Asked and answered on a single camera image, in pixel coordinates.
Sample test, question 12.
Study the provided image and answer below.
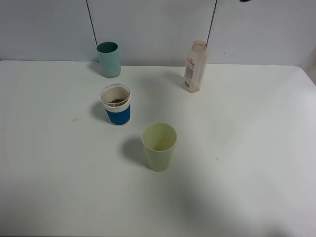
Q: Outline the clear plastic drink bottle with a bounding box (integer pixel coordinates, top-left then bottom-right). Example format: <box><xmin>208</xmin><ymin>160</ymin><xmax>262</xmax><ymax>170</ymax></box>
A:
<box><xmin>184</xmin><ymin>40</ymin><xmax>207</xmax><ymax>93</ymax></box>

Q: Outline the light green plastic cup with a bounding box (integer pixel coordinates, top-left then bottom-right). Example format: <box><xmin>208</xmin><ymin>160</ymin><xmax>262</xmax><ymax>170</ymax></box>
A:
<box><xmin>141</xmin><ymin>122</ymin><xmax>177</xmax><ymax>172</ymax></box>

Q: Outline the glass cup with blue sleeve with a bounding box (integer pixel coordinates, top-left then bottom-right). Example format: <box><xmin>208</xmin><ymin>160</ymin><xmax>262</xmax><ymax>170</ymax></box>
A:
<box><xmin>100</xmin><ymin>83</ymin><xmax>131</xmax><ymax>126</ymax></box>

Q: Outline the teal plastic cup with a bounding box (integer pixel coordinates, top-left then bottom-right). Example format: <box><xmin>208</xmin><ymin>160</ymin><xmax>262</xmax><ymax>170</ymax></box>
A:
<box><xmin>97</xmin><ymin>41</ymin><xmax>121</xmax><ymax>78</ymax></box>

